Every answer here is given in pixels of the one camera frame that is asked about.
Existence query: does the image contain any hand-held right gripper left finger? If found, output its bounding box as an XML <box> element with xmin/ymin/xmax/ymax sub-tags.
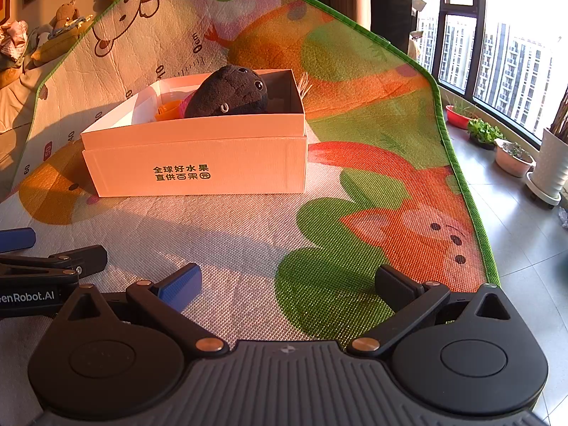
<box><xmin>53</xmin><ymin>263</ymin><xmax>230</xmax><ymax>356</ymax></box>

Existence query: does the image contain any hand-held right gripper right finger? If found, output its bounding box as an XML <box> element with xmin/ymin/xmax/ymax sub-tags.
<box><xmin>346</xmin><ymin>264</ymin><xmax>526</xmax><ymax>358</ymax></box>

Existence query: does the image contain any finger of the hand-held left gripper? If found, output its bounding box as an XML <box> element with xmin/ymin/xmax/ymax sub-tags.
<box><xmin>0</xmin><ymin>244</ymin><xmax>108</xmax><ymax>277</ymax></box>
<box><xmin>0</xmin><ymin>227</ymin><xmax>37</xmax><ymax>253</ymax></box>

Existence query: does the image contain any pale cardboard box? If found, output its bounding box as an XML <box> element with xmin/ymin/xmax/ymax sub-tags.
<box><xmin>80</xmin><ymin>69</ymin><xmax>309</xmax><ymax>197</ymax></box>

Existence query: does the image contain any dark brown plush toy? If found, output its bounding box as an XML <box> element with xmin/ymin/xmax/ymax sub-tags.
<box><xmin>184</xmin><ymin>65</ymin><xmax>271</xmax><ymax>117</ymax></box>

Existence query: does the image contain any cartoon printed play mat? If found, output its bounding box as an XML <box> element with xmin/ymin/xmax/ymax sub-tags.
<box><xmin>0</xmin><ymin>0</ymin><xmax>500</xmax><ymax>347</ymax></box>

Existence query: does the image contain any beige sofa cover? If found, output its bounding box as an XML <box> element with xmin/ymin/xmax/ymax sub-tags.
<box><xmin>0</xmin><ymin>60</ymin><xmax>50</xmax><ymax>174</ymax></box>

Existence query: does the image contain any pink plant pot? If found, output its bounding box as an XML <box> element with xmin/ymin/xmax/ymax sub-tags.
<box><xmin>494</xmin><ymin>138</ymin><xmax>535</xmax><ymax>178</ymax></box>

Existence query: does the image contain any leafy plant in dark pot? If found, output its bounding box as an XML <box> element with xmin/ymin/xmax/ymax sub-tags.
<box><xmin>467</xmin><ymin>119</ymin><xmax>505</xmax><ymax>151</ymax></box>

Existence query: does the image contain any red plant pot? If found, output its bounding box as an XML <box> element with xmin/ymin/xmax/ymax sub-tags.
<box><xmin>446</xmin><ymin>104</ymin><xmax>479</xmax><ymax>130</ymax></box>

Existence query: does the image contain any tall white plant pot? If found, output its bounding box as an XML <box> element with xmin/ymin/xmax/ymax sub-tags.
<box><xmin>526</xmin><ymin>89</ymin><xmax>568</xmax><ymax>210</ymax></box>

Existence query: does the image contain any long yellow plush cushion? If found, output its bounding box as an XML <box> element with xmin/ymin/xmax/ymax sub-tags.
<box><xmin>31</xmin><ymin>18</ymin><xmax>96</xmax><ymax>64</ymax></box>

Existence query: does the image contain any brown plush bear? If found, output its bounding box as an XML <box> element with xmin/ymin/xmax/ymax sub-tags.
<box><xmin>53</xmin><ymin>2</ymin><xmax>83</xmax><ymax>32</ymax></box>

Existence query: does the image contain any black window frame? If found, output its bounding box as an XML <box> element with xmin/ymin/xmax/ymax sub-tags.
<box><xmin>415</xmin><ymin>0</ymin><xmax>568</xmax><ymax>152</ymax></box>

